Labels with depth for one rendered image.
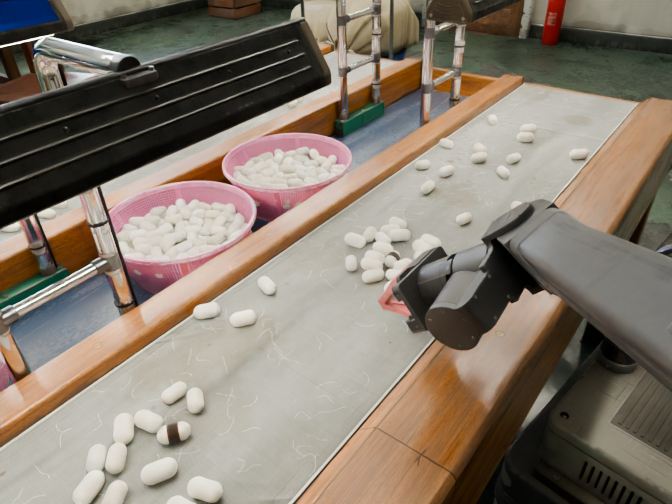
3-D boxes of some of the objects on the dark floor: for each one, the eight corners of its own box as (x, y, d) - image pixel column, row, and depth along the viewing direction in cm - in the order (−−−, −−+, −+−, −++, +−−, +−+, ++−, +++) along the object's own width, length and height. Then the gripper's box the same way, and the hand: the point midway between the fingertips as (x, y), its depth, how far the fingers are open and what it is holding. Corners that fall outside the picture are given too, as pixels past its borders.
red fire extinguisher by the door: (561, 42, 465) (573, -21, 437) (554, 47, 453) (566, -18, 425) (544, 40, 472) (556, -22, 443) (537, 44, 460) (549, -19, 432)
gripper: (464, 325, 58) (373, 346, 69) (503, 277, 64) (414, 304, 76) (431, 272, 57) (344, 303, 69) (474, 229, 63) (388, 264, 75)
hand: (385, 302), depth 72 cm, fingers closed
